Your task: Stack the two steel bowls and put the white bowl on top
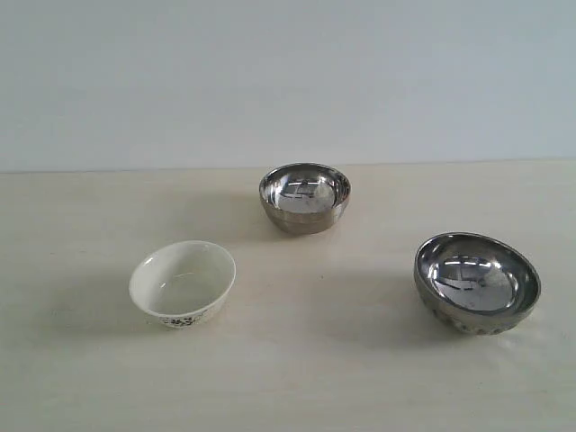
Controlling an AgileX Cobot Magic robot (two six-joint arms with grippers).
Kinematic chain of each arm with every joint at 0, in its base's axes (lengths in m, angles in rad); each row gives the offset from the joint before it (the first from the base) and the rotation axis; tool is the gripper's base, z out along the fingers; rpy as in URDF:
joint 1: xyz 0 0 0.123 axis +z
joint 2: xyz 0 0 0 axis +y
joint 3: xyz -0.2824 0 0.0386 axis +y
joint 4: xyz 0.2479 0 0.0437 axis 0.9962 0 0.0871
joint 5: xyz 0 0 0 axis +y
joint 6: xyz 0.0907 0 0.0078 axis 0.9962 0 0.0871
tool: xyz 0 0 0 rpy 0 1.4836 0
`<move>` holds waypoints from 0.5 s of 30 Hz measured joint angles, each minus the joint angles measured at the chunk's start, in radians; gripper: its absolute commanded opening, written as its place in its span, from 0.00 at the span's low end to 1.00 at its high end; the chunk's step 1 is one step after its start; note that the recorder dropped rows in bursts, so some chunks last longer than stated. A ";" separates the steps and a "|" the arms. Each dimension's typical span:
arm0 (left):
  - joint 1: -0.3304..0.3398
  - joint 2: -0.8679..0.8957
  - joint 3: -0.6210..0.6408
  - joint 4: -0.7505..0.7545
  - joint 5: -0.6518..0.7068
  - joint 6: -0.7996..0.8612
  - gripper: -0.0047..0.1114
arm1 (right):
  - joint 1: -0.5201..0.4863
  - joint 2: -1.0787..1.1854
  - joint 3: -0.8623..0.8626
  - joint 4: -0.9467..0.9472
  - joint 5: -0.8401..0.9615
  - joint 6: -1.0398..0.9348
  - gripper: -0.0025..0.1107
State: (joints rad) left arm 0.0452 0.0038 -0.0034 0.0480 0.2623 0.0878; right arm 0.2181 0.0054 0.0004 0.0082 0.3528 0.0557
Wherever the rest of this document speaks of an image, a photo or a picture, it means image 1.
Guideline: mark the smooth stainless steel bowl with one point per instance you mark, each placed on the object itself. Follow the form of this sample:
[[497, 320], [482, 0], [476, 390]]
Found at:
[[304, 198]]

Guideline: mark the white ceramic patterned bowl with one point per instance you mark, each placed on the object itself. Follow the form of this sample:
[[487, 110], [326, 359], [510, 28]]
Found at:
[[183, 284]]

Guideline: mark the hammered stainless steel bowl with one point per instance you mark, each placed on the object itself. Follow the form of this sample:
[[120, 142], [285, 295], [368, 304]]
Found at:
[[475, 284]]

